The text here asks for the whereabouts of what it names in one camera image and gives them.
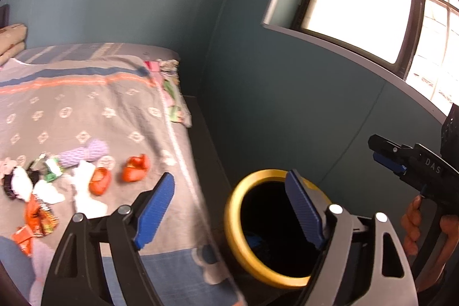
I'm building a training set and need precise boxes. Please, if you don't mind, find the black and white wrapper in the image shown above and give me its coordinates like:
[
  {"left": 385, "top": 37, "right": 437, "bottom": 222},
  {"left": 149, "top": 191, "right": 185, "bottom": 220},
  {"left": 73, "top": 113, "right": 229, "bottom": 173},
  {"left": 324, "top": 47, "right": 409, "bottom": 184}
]
[{"left": 3, "top": 166, "right": 40, "bottom": 200}]

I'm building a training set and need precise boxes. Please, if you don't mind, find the grey patterned blanket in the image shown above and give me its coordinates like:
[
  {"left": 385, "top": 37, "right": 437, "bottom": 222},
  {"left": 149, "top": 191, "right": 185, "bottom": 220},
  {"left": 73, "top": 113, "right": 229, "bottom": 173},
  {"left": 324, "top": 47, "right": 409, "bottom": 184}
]
[{"left": 0, "top": 42, "right": 230, "bottom": 256}]

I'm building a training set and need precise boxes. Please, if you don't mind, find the grey window sill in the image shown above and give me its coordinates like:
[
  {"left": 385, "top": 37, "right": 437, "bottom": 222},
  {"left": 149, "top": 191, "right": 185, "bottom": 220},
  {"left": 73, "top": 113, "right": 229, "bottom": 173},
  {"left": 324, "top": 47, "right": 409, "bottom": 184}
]
[{"left": 262, "top": 21, "right": 449, "bottom": 121}]

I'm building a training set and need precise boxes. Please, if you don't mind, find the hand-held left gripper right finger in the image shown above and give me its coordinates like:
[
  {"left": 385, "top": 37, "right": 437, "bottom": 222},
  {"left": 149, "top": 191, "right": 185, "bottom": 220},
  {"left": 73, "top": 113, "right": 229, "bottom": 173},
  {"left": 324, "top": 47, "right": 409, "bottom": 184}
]
[{"left": 285, "top": 170, "right": 420, "bottom": 306}]

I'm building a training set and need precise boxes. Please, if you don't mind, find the silver wrapper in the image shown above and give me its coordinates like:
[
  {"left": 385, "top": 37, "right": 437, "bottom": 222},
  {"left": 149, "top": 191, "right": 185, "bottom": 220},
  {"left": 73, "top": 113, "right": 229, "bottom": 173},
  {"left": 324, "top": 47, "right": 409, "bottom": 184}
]
[{"left": 29, "top": 153, "right": 47, "bottom": 172}]

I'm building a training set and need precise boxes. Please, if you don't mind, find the orange peel piece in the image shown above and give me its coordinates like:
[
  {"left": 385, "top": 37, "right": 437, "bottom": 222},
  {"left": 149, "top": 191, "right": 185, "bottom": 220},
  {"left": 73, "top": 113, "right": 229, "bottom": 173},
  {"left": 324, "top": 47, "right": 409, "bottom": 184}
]
[{"left": 122, "top": 154, "right": 150, "bottom": 183}]

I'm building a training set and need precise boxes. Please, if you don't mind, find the small orange wrapper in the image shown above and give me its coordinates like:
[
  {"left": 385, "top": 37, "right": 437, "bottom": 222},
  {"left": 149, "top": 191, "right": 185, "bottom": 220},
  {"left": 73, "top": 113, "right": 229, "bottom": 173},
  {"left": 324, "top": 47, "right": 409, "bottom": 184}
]
[{"left": 11, "top": 225, "right": 34, "bottom": 254}]

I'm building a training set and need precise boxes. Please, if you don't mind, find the floral pillow at bed edge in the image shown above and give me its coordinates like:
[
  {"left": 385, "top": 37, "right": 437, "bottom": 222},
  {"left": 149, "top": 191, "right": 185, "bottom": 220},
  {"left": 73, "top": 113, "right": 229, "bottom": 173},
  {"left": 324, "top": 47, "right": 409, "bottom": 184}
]
[{"left": 143, "top": 59, "right": 193, "bottom": 128}]

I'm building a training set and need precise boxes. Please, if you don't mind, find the blue wrapper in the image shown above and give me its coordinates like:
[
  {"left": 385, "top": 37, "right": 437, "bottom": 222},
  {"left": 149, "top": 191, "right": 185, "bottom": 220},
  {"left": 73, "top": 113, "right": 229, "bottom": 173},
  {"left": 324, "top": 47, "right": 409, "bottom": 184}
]
[{"left": 247, "top": 234, "right": 266, "bottom": 251}]

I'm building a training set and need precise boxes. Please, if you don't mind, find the person's right hand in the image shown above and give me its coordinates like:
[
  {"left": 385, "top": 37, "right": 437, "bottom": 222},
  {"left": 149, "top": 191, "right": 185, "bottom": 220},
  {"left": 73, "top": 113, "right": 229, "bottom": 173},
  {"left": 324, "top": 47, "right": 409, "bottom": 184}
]
[{"left": 401, "top": 195, "right": 459, "bottom": 292}]

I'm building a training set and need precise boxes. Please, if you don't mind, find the purple foam net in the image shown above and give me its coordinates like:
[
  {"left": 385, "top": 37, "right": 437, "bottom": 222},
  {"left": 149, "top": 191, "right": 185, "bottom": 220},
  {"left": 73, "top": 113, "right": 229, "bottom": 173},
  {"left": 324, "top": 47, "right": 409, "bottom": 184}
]
[{"left": 57, "top": 139, "right": 110, "bottom": 168}]

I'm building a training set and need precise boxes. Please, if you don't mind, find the large orange snack wrapper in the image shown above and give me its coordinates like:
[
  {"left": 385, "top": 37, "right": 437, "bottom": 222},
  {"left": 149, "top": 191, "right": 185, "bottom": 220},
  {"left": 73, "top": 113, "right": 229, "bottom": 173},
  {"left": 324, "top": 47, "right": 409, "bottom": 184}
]
[{"left": 24, "top": 194, "right": 60, "bottom": 238}]

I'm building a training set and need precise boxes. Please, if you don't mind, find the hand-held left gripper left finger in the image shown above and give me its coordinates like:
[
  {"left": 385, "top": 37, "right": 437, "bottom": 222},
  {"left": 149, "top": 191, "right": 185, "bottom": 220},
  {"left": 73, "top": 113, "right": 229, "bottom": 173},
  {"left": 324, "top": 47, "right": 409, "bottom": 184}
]
[{"left": 41, "top": 171, "right": 176, "bottom": 306}]

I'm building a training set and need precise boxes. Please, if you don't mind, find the yellow-rimmed black trash bin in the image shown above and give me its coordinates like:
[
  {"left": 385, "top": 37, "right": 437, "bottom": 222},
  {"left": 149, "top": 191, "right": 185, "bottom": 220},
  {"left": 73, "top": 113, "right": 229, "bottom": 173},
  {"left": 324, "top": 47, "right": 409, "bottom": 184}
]
[{"left": 224, "top": 169, "right": 336, "bottom": 289}]

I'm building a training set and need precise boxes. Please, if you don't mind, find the beige folded quilt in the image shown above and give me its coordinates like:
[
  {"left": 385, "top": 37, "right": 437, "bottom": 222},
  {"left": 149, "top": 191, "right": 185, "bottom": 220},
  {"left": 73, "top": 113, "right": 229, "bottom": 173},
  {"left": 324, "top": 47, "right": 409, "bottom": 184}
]
[{"left": 0, "top": 24, "right": 28, "bottom": 67}]

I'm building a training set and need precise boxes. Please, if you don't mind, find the blue printed bedsheet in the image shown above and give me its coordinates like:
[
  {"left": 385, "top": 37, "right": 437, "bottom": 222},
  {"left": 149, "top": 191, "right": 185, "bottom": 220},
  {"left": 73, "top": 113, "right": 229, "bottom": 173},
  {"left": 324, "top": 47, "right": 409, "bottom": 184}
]
[{"left": 0, "top": 236, "right": 248, "bottom": 306}]

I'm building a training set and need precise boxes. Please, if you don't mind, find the large white tissue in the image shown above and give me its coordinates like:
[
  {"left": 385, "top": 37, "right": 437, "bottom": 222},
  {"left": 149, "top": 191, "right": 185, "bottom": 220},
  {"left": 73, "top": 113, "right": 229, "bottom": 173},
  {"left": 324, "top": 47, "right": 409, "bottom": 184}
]
[{"left": 70, "top": 161, "right": 108, "bottom": 217}]

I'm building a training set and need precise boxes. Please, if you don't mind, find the green wrapper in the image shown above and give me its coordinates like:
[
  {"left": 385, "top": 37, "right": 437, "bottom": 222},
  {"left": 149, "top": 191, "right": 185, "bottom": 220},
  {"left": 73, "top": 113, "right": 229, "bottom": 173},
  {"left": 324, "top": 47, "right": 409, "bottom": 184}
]
[{"left": 43, "top": 157, "right": 63, "bottom": 183}]

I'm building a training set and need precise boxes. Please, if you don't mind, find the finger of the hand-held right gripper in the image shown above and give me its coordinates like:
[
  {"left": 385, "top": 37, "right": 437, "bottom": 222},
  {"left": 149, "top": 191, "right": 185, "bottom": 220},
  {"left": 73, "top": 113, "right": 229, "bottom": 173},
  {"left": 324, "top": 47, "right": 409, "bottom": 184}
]
[{"left": 369, "top": 135, "right": 414, "bottom": 175}]

